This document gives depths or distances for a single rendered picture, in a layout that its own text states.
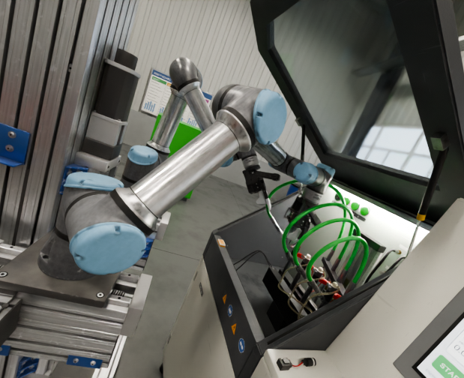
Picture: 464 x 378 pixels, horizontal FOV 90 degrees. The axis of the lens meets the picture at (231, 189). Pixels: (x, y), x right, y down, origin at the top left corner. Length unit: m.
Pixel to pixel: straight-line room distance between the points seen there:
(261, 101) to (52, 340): 0.75
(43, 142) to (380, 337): 1.04
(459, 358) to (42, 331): 0.94
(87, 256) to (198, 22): 7.43
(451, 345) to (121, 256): 0.73
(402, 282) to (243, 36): 7.34
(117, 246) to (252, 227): 0.95
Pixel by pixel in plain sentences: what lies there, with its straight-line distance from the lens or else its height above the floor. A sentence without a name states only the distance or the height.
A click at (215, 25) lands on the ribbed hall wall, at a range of 7.66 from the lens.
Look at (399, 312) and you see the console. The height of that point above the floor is 1.21.
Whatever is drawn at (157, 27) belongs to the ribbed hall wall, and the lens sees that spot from 7.67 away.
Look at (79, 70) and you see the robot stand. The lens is 0.75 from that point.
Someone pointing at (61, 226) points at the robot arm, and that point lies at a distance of 0.64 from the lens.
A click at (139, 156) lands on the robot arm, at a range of 1.04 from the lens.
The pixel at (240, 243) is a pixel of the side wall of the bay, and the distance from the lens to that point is 1.34.
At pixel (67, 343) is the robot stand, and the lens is 0.81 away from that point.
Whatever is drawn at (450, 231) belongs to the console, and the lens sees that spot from 0.86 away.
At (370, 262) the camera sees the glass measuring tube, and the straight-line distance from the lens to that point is 1.17.
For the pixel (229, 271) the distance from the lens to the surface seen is 1.02.
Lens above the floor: 1.48
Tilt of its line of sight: 13 degrees down
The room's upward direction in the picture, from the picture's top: 23 degrees clockwise
